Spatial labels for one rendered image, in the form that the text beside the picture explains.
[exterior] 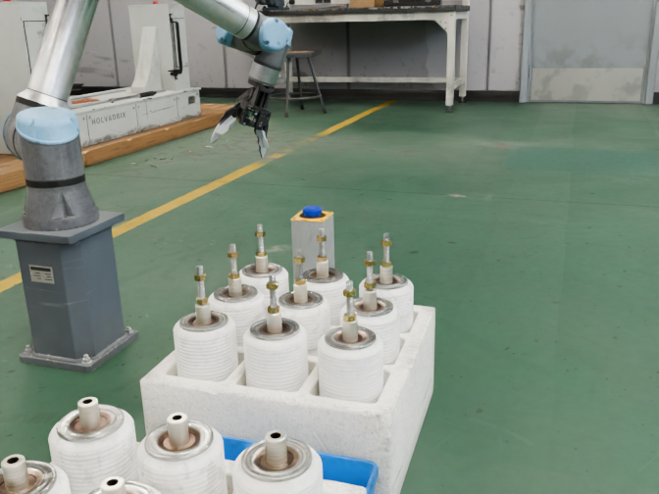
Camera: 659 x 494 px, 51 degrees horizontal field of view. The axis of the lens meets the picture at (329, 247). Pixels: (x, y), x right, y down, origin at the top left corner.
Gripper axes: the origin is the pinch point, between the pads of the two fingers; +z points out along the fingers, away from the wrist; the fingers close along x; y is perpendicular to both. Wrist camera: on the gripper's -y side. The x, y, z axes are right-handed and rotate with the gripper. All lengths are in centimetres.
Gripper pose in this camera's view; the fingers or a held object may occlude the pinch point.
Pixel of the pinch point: (235, 150)
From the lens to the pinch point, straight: 194.2
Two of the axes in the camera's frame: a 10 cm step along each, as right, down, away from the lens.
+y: 3.5, 4.0, -8.5
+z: -3.5, 8.9, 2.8
